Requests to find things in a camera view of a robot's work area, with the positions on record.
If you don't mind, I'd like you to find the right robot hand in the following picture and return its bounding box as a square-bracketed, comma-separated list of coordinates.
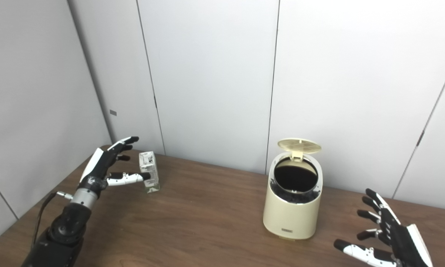
[333, 188, 434, 267]

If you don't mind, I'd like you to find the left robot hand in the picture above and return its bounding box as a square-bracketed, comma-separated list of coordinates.
[78, 136, 151, 194]

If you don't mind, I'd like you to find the white green milk carton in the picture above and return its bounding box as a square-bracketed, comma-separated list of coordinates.
[139, 151, 160, 193]

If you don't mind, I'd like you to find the cream-colored bin body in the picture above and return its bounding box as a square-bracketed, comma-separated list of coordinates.
[263, 151, 323, 240]

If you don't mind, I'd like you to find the round cream bin lid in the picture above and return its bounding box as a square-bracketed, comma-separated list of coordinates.
[278, 138, 322, 162]

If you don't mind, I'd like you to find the black bin liner bag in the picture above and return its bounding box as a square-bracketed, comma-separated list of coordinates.
[270, 180, 321, 204]

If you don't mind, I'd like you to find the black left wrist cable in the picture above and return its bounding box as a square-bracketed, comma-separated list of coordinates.
[31, 191, 73, 249]

